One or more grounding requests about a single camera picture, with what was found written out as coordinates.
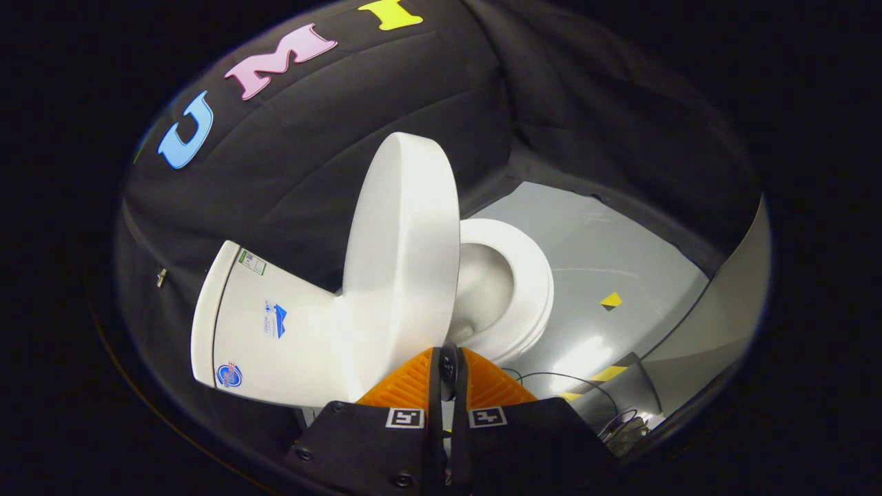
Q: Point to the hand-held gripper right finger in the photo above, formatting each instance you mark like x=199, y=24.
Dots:
x=460, y=427

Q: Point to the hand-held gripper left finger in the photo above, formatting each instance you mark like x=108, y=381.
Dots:
x=436, y=427

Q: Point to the white toilet bowl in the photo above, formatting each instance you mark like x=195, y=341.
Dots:
x=530, y=275

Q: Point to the yellow black striped tape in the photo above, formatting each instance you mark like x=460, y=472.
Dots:
x=609, y=373

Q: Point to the yellow floor tape mark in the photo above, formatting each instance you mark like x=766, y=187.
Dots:
x=610, y=300

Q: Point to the pale flat panel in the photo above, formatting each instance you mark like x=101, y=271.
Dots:
x=723, y=324

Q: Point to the black backdrop cloth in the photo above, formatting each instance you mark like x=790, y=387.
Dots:
x=310, y=138

